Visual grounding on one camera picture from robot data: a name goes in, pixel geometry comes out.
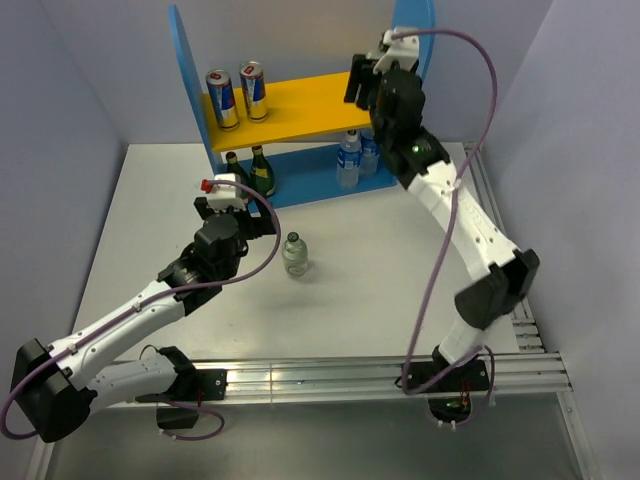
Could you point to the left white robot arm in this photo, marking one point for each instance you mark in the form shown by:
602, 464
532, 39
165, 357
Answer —
60, 385

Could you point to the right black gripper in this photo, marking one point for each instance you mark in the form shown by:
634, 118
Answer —
361, 73

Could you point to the clear glass bottle green cap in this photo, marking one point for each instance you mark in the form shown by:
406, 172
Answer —
295, 254

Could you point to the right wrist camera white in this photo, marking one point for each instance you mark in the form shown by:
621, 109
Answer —
398, 48

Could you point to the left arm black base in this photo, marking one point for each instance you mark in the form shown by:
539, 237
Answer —
184, 403

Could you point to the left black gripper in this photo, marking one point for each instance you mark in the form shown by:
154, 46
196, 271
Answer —
259, 225

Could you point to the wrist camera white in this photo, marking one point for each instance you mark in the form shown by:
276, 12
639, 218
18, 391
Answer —
223, 192
398, 48

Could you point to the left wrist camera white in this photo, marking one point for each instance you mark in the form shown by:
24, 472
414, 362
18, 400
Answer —
223, 192

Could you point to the green bottle yellow label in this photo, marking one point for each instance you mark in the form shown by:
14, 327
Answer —
262, 176

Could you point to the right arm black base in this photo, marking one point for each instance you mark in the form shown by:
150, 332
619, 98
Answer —
458, 383

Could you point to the plastic water bottle blue cap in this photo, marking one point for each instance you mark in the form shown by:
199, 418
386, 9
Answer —
349, 160

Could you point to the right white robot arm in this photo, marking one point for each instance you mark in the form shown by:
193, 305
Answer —
501, 274

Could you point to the aluminium rail frame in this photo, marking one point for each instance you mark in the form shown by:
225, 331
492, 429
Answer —
311, 364

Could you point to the red bull can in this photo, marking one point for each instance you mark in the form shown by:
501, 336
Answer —
221, 93
254, 90

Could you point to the blue and yellow shelf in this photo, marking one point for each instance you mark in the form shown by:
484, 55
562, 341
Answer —
298, 110

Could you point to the green bottle red label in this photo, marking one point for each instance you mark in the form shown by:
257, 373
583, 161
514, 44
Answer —
233, 166

